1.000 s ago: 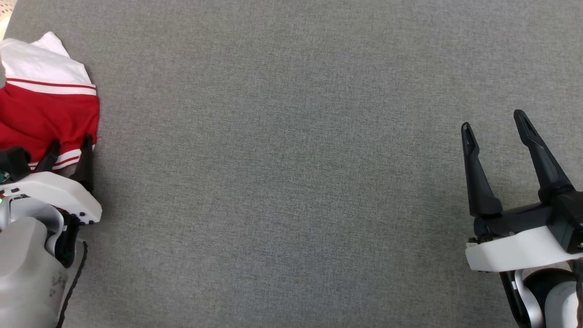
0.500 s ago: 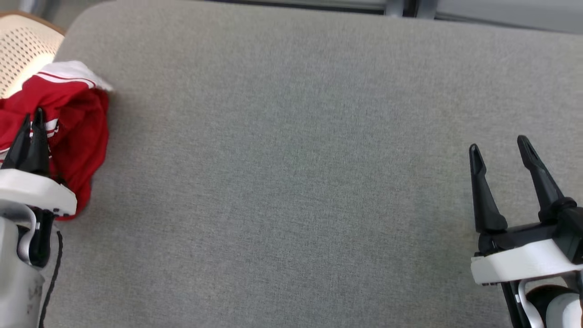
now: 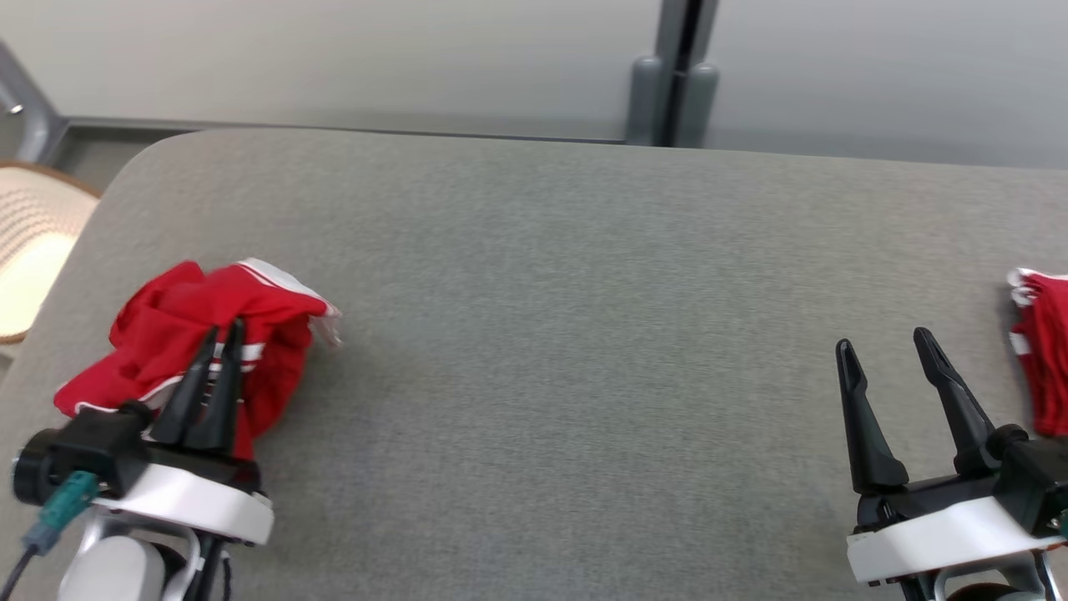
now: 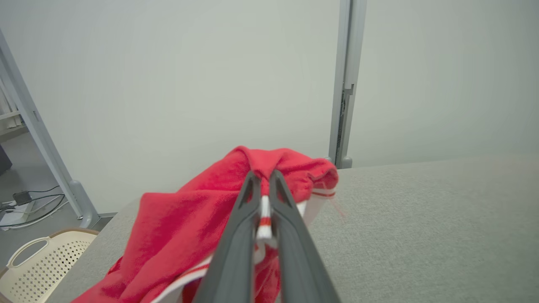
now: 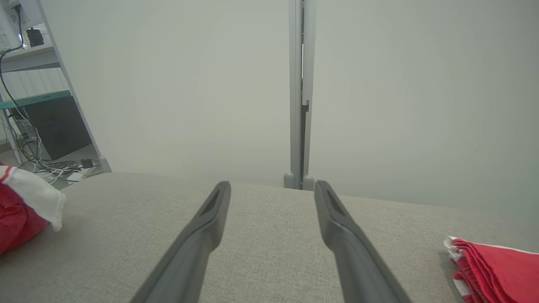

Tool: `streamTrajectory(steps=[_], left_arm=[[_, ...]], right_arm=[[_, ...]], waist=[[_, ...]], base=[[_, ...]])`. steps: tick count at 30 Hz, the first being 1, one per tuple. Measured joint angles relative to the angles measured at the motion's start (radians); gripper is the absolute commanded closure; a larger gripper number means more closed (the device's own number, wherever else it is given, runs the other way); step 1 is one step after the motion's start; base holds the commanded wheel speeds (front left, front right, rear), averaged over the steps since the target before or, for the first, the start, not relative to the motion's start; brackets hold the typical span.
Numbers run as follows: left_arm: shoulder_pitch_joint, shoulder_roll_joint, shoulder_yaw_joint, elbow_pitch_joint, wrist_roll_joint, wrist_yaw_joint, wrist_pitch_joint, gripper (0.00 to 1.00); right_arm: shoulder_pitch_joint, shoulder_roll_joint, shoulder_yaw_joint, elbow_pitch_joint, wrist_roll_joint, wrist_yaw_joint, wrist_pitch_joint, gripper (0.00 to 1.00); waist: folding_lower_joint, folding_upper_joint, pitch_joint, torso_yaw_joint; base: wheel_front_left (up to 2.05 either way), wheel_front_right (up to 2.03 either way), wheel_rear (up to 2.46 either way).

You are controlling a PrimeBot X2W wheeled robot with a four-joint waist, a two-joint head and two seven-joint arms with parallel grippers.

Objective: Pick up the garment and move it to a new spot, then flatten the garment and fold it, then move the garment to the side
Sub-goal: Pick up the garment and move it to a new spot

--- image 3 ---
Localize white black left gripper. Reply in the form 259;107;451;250
93;317;276;548

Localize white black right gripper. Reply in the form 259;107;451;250
835;326;1065;585

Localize red white jersey shirt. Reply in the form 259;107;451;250
53;257;345;462

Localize red shorts with white stripe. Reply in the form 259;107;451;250
1005;267;1068;437

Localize beige woven laundry basket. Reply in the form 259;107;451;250
0;161;103;345

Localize grey cylindrical partition foot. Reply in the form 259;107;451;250
626;55;664;147
684;63;720;149

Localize teal left camera connector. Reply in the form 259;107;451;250
23;470;101;556

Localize black left camera cable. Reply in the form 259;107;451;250
0;543;38;601

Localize grey partition base rail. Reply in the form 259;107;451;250
65;117;627;144

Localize grey metal frame leg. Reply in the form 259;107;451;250
0;40;68;164

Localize grey metal partition post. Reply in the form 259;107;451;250
655;0;720;147

